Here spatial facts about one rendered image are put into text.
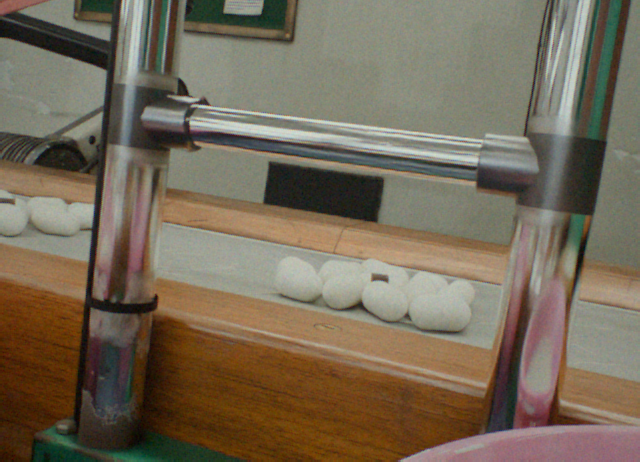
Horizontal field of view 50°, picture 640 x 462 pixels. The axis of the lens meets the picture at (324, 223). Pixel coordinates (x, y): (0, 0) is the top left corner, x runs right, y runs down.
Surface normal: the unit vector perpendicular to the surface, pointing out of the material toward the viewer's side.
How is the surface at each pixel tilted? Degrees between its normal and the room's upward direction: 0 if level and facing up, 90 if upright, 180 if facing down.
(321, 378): 90
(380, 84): 90
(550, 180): 90
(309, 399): 90
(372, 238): 45
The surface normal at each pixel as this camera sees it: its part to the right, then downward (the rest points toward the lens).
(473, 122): -0.25, 0.08
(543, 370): 0.13, 0.13
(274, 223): -0.14, -0.66
